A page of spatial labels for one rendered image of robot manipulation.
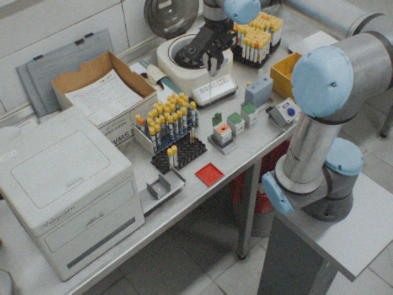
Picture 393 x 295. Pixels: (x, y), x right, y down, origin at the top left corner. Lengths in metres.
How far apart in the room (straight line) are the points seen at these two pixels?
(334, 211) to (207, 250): 1.09
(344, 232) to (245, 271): 0.98
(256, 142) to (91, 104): 0.58
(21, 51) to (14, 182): 0.57
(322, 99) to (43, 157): 0.70
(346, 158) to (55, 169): 0.72
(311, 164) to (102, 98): 0.86
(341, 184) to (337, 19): 0.43
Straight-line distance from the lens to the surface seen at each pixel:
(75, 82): 1.68
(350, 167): 1.20
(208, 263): 2.27
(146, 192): 1.39
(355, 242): 1.35
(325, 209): 1.34
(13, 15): 1.54
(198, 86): 1.65
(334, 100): 0.81
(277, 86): 1.70
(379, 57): 0.86
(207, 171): 1.47
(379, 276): 2.39
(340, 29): 1.00
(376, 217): 1.41
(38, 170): 1.18
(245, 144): 1.55
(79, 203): 1.12
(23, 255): 1.42
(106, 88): 1.68
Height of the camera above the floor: 2.06
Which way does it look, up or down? 51 degrees down
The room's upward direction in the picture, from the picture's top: 2 degrees counter-clockwise
